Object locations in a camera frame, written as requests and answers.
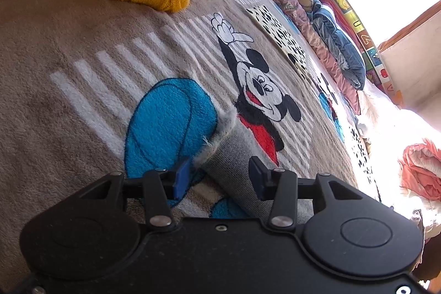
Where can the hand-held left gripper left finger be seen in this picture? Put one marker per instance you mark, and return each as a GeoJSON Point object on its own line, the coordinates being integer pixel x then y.
{"type": "Point", "coordinates": [182, 177]}

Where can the cartoon mouse printed blanket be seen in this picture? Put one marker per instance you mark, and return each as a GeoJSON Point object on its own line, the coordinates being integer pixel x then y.
{"type": "Point", "coordinates": [113, 80]}

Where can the grey knit garment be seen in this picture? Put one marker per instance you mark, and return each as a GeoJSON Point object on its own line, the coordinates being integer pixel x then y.
{"type": "Point", "coordinates": [237, 173]}

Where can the white fluffy cloth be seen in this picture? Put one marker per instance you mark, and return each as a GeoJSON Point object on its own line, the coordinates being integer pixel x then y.
{"type": "Point", "coordinates": [389, 142]}

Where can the floral pink quilt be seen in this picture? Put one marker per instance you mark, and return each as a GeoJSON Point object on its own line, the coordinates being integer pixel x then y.
{"type": "Point", "coordinates": [303, 22]}

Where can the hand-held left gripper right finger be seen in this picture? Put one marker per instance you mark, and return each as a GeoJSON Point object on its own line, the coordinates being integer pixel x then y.
{"type": "Point", "coordinates": [257, 177]}

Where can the colourful alphabet play mat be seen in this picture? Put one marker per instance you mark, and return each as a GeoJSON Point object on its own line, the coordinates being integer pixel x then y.
{"type": "Point", "coordinates": [348, 4]}

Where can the pink ruffled cloth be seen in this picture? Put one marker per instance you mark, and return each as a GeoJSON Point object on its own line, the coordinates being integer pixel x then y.
{"type": "Point", "coordinates": [422, 171]}

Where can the blue satin quilt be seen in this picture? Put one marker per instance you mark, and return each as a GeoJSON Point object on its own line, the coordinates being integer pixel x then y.
{"type": "Point", "coordinates": [339, 42]}

